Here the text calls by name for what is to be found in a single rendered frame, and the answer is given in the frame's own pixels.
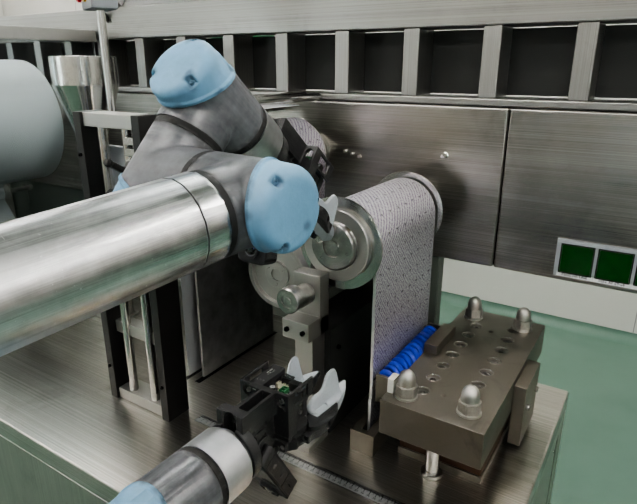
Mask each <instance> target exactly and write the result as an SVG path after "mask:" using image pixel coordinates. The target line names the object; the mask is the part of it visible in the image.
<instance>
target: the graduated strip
mask: <svg viewBox="0 0 637 504"><path fill-rule="evenodd" d="M194 421H196V422H198V423H201V424H203V425H205V426H207V427H209V428H210V427H212V426H214V425H215V424H216V423H217V420H214V419H212V418H210V417H208V416H205V415H203V414H202V415H201V416H200V417H198V418H197V419H195V420H194ZM277 454H278V456H279V457H280V458H281V460H282V461H284V462H286V463H288V464H291V465H293V466H295V467H297V468H299V469H302V470H304V471H306V472H308V473H310V474H313V475H315V476H317V477H319V478H321V479H324V480H326V481H328V482H330V483H332V484H335V485H337V486H339V487H341V488H343V489H346V490H348V491H350V492H352V493H354V494H357V495H359V496H361V497H363V498H365V499H368V500H370V501H372V502H374V503H376V504H404V503H402V502H400V501H398V500H395V499H393V498H391V497H389V496H386V495H384V494H382V493H380V492H377V491H375V490H373V489H370V488H368V487H366V486H364V485H361V484H359V483H357V482H355V481H352V480H350V479H348V478H346V477H343V476H341V475H339V474H337V473H334V472H332V471H330V470H328V469H325V468H323V467H321V466H318V465H316V464H314V463H312V462H309V461H307V460H305V459H303V458H300V457H298V456H296V455H294V454H291V453H289V452H286V453H284V452H282V451H278V452H277Z"/></svg>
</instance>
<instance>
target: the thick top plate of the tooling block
mask: <svg viewBox="0 0 637 504"><path fill-rule="evenodd" d="M465 312H466V307H465V308H464V309H463V310H462V312H461V313H460V314H459V315H458V316H457V317H456V318H455V319H454V320H453V321H452V322H451V323H450V325H454V326H456V327H455V335H454V336H453V337H452V338H451V339H450V340H449V341H448V343H447V344H446V345H445V346H444V347H443V348H442V350H441V351H440V352H439V353H438V354H437V355H434V354H430V353H427V352H423V354H422V355H421V356H420V357H419V358H418V359H417V360H416V361H415V362H414V363H413V364H412V365H411V366H410V368H409V369H410V370H412V371H413V372H414V374H415V376H416V383H417V384H418V391H417V393H418V399H417V400H416V401H414V402H409V403H406V402H401V401H399V400H397V399H396V398H395V396H394V393H393V394H392V393H389V392H386V393H385V395H384V396H383V397H382V398H381V399H380V415H379V432H380V433H383V434H386V435H388V436H391V437H393V438H396V439H399V440H401V441H404V442H407V443H409V444H412V445H414V446H417V447H420V448H422V449H425V450H428V451H430V452H433V453H436V454H438V455H441V456H443V457H446V458H449V459H451V460H454V461H457V462H459V463H462V464H465V465H467V466H470V467H472V468H475V469H478V470H481V468H482V466H483V464H484V462H485V460H486V458H487V457H488V455H489V453H490V451H491V449H492V447H493V445H494V443H495V441H496V439H497V437H498V435H499V433H500V431H501V430H502V428H503V426H504V424H505V422H506V420H507V418H508V416H509V414H510V412H511V408H512V400H513V393H514V386H515V384H516V382H517V380H518V379H519V377H520V375H521V373H522V371H523V369H524V368H525V366H526V364H527V362H528V360H532V361H536V362H537V360H538V358H539V356H540V354H541V352H542V346H543V339H544V332H545V325H541V324H537V323H532V326H531V327H532V332H530V333H520V332H517V331H515V330H513V329H512V326H513V325H514V319H515V318H511V317H506V316H502V315H498V314H493V313H489V312H485V311H483V313H482V316H483V319H482V320H481V321H470V320H468V319H466V318H465V317H464V315H465ZM470 384H471V385H474V386H476V387H477V388H478V390H479V392H480V400H481V401H482V405H481V411H482V416H481V417H480V418H479V419H476V420H468V419H464V418H462V417H460V416H459V415H458V414H457V413H456V408H457V406H458V400H459V398H460V397H461V392H462V390H463V388H464V387H465V386H466V385H470Z"/></svg>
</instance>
